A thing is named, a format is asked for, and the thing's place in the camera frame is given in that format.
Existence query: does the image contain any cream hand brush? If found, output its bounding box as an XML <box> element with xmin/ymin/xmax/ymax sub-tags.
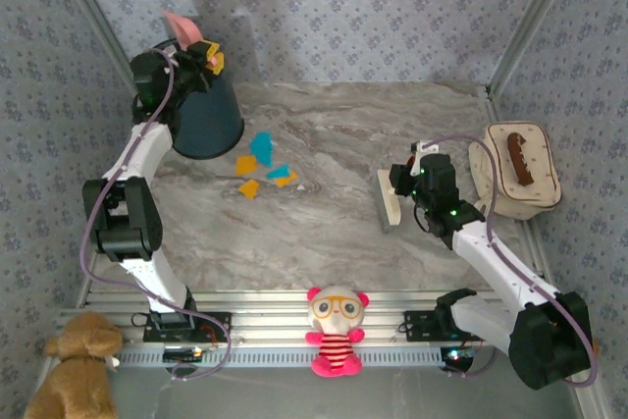
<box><xmin>376</xmin><ymin>168</ymin><xmax>404</xmax><ymax>235</ymax></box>

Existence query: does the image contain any pink plastic dustpan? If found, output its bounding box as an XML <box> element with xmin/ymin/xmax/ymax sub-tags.
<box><xmin>160</xmin><ymin>9</ymin><xmax>221</xmax><ymax>71</ymax></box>

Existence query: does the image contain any large blue paper scrap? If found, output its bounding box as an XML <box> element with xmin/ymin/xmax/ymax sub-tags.
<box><xmin>249</xmin><ymin>131</ymin><xmax>274</xmax><ymax>169</ymax></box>

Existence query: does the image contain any dark blue trash bin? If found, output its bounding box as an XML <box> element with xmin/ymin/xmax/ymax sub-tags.
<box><xmin>139</xmin><ymin>37</ymin><xmax>245</xmax><ymax>160</ymax></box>

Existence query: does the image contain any pink striped plush doll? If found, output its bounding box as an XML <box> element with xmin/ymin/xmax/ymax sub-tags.
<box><xmin>304</xmin><ymin>285</ymin><xmax>370</xmax><ymax>380</ymax></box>

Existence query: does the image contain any black control board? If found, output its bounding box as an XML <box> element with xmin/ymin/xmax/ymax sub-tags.
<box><xmin>163</xmin><ymin>345</ymin><xmax>205</xmax><ymax>374</ymax></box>
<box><xmin>440</xmin><ymin>345</ymin><xmax>476</xmax><ymax>374</ymax></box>

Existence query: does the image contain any brown teddy bear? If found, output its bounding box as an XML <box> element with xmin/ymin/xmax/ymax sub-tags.
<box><xmin>23</xmin><ymin>310</ymin><xmax>124</xmax><ymax>419</ymax></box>

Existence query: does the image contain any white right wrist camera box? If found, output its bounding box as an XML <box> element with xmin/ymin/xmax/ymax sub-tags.
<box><xmin>408</xmin><ymin>139</ymin><xmax>442</xmax><ymax>166</ymax></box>

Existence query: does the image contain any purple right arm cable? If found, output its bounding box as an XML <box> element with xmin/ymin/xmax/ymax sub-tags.
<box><xmin>424</xmin><ymin>133</ymin><xmax>600</xmax><ymax>387</ymax></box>

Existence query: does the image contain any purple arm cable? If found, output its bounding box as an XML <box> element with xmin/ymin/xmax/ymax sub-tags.
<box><xmin>424</xmin><ymin>133</ymin><xmax>600</xmax><ymax>387</ymax></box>
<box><xmin>79</xmin><ymin>48</ymin><xmax>235</xmax><ymax>382</ymax></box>

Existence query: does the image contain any aluminium frame post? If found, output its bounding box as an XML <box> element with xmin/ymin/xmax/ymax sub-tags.
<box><xmin>51</xmin><ymin>0</ymin><xmax>141</xmax><ymax>67</ymax></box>
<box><xmin>484</xmin><ymin>0</ymin><xmax>586</xmax><ymax>96</ymax></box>

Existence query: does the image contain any beige pouch brown handle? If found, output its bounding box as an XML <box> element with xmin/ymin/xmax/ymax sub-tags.
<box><xmin>467</xmin><ymin>120</ymin><xmax>563</xmax><ymax>222</ymax></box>

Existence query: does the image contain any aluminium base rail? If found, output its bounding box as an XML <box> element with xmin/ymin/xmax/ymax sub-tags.
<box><xmin>56</xmin><ymin>289</ymin><xmax>511</xmax><ymax>349</ymax></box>

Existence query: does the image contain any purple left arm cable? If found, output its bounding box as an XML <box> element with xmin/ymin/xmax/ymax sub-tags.
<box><xmin>79</xmin><ymin>48</ymin><xmax>235</xmax><ymax>382</ymax></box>

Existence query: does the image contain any grey slotted cable duct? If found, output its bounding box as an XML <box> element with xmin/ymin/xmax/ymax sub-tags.
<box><xmin>116</xmin><ymin>345</ymin><xmax>443</xmax><ymax>370</ymax></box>

